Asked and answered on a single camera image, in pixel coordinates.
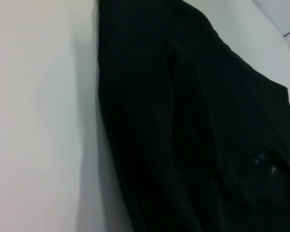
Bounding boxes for black shirt with white print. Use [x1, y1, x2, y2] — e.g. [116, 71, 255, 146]
[96, 0, 290, 232]

